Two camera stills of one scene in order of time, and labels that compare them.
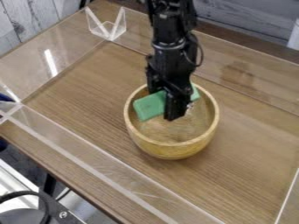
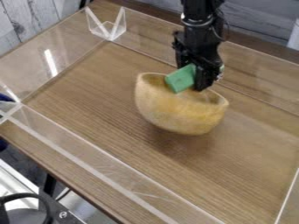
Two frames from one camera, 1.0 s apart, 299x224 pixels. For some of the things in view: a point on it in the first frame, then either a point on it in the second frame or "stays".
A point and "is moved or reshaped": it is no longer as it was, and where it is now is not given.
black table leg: (49, 185) stays
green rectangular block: (150, 106) is moved or reshaped
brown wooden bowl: (172, 139) is moved or reshaped
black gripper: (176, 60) → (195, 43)
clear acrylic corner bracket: (107, 30) stays
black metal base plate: (63, 215) stays
